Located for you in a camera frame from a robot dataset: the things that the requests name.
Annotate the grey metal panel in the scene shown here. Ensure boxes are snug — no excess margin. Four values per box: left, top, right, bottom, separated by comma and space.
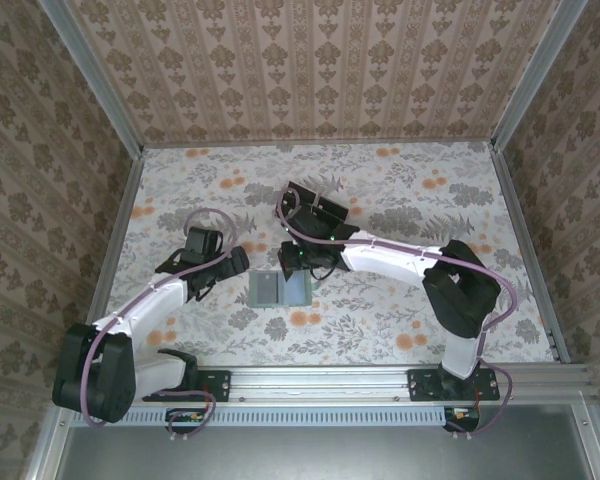
59, 404, 589, 480

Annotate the slotted grey cable duct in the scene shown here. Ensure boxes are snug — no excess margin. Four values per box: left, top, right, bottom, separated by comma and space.
72, 405, 449, 427

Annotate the black controller board with wires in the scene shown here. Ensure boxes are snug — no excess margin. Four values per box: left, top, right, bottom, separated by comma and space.
167, 407, 206, 432
443, 407, 481, 432

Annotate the grey-green card holder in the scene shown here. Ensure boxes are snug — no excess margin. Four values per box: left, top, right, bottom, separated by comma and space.
247, 269, 312, 309

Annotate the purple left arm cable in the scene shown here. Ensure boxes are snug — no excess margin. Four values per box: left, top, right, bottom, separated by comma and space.
82, 208, 240, 444

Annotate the aluminium mounting rail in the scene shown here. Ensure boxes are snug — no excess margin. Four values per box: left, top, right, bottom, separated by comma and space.
54, 364, 594, 404

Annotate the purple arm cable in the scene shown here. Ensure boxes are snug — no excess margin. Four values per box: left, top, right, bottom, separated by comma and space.
82, 208, 240, 444
276, 187, 520, 442

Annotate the aluminium frame bar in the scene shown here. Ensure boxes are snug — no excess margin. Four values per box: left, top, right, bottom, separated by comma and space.
24, 403, 76, 480
571, 403, 600, 480

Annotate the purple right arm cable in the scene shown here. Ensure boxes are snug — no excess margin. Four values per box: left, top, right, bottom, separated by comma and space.
276, 187, 520, 442

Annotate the aluminium frame post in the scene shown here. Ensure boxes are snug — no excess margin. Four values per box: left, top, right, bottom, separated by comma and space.
35, 0, 146, 157
488, 0, 590, 151

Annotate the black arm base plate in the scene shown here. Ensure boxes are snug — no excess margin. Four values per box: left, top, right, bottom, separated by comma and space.
142, 368, 231, 403
407, 368, 501, 403

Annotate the aluminium side rail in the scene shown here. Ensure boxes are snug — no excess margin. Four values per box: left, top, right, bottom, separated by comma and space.
79, 147, 146, 331
488, 142, 572, 365

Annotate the clear acrylic card stand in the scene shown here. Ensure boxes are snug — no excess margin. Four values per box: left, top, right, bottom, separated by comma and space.
272, 179, 351, 236

